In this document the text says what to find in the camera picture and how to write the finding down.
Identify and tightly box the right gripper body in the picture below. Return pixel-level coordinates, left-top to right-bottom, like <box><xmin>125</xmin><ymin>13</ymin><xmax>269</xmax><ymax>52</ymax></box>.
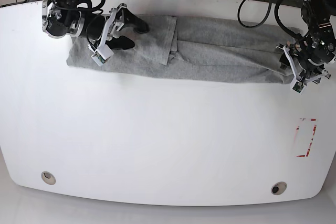
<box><xmin>88</xmin><ymin>3</ymin><xmax>127</xmax><ymax>51</ymax></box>

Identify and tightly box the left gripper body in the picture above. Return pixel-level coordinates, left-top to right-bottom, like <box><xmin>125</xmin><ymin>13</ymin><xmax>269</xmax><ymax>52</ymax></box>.
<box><xmin>276</xmin><ymin>44</ymin><xmax>331</xmax><ymax>84</ymax></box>

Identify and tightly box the grey t-shirt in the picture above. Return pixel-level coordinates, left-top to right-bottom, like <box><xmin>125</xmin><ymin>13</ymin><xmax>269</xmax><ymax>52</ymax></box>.
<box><xmin>67</xmin><ymin>15</ymin><xmax>293</xmax><ymax>84</ymax></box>

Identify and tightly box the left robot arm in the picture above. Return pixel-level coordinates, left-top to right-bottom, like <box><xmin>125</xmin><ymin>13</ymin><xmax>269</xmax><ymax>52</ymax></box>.
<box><xmin>257</xmin><ymin>0</ymin><xmax>335</xmax><ymax>93</ymax></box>

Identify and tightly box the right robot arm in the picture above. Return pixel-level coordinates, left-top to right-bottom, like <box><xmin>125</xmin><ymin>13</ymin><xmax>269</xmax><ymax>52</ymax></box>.
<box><xmin>42</xmin><ymin>0</ymin><xmax>150</xmax><ymax>52</ymax></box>

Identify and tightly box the red tape rectangle marking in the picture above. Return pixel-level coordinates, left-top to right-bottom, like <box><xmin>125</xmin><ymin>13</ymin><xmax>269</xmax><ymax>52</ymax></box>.
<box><xmin>293</xmin><ymin>118</ymin><xmax>318</xmax><ymax>157</ymax></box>

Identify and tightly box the right table grommet hole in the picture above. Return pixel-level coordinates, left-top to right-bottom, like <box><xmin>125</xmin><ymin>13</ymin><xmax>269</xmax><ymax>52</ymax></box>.
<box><xmin>271</xmin><ymin>182</ymin><xmax>287</xmax><ymax>196</ymax></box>

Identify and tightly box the table grommet hole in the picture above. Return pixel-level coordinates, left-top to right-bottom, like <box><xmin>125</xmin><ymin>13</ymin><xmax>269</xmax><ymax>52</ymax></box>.
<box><xmin>41</xmin><ymin>172</ymin><xmax>56</xmax><ymax>185</ymax></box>
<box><xmin>271</xmin><ymin>182</ymin><xmax>287</xmax><ymax>196</ymax></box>

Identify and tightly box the left table grommet hole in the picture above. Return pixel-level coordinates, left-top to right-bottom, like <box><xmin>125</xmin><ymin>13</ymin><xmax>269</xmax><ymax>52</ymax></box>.
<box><xmin>41</xmin><ymin>172</ymin><xmax>56</xmax><ymax>185</ymax></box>

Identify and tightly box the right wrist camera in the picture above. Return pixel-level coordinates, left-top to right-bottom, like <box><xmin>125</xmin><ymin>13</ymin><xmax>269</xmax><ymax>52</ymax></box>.
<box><xmin>91</xmin><ymin>45</ymin><xmax>114</xmax><ymax>67</ymax></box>

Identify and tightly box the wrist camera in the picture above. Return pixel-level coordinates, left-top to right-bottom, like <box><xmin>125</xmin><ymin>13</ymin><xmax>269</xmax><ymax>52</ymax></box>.
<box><xmin>290</xmin><ymin>78</ymin><xmax>307</xmax><ymax>94</ymax></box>
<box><xmin>91</xmin><ymin>45</ymin><xmax>114</xmax><ymax>67</ymax></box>

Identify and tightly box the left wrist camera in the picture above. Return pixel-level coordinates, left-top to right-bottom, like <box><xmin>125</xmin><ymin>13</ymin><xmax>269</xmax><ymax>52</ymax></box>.
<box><xmin>290</xmin><ymin>78</ymin><xmax>307</xmax><ymax>94</ymax></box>

